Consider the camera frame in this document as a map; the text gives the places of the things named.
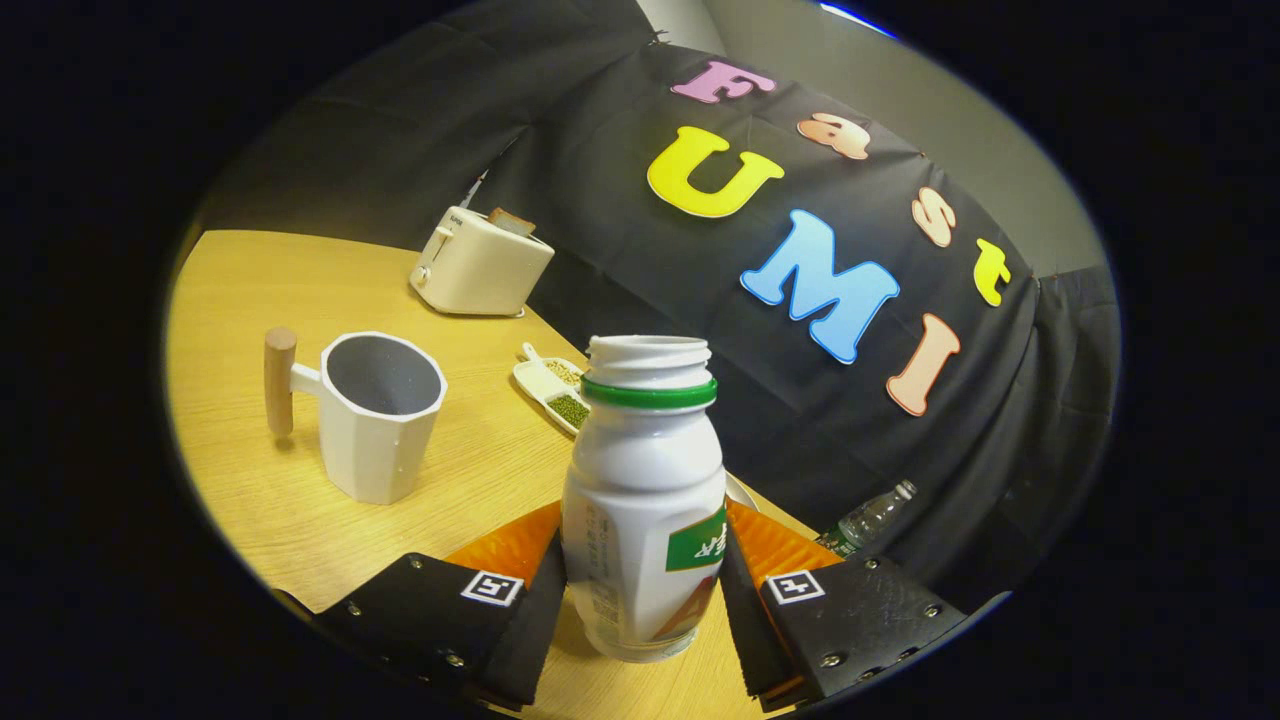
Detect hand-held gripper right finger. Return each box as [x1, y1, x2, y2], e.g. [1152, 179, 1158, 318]
[718, 497, 969, 713]

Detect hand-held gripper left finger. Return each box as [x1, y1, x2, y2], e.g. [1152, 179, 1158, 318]
[312, 500, 569, 711]

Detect white juice bottle green ring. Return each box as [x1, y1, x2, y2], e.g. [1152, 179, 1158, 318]
[560, 335, 728, 664]

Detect white cup wooden handle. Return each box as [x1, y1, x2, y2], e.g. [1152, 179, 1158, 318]
[264, 326, 448, 506]

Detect clear plastic water bottle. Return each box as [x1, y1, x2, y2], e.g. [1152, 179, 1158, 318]
[815, 480, 918, 558]

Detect wooden table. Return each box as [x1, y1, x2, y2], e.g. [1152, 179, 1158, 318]
[165, 230, 821, 720]

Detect white divided dish with beans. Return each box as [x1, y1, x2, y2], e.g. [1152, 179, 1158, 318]
[512, 342, 591, 437]

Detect cream toaster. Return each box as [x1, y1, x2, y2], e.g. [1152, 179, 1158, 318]
[409, 206, 556, 319]

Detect black backdrop cloth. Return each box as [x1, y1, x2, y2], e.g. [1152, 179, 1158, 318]
[195, 0, 1121, 601]

